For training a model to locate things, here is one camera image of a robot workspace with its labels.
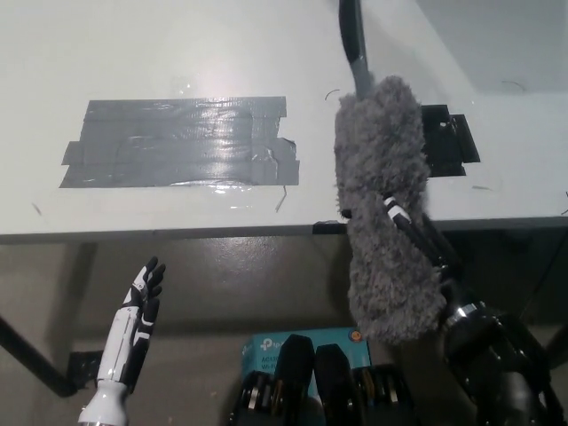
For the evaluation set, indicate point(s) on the black table leg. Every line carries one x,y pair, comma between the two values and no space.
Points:
31,359

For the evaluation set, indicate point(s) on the grey fluffy duster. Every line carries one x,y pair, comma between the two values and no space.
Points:
381,199

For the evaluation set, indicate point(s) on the black tape patch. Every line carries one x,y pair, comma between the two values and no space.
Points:
448,142

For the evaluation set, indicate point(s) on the small black tape strip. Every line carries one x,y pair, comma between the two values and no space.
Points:
328,227

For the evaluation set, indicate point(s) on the black floor plate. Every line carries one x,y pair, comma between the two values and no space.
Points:
84,368

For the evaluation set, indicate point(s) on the black robot torso blocks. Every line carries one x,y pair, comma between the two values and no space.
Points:
328,390

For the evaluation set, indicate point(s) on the teal router box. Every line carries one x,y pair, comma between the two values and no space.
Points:
262,350

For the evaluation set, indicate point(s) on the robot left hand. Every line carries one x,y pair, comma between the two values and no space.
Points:
126,346

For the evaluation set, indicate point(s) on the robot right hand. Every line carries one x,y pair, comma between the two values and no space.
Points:
488,337

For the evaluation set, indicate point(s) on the grey duct tape patch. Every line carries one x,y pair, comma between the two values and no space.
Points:
177,146

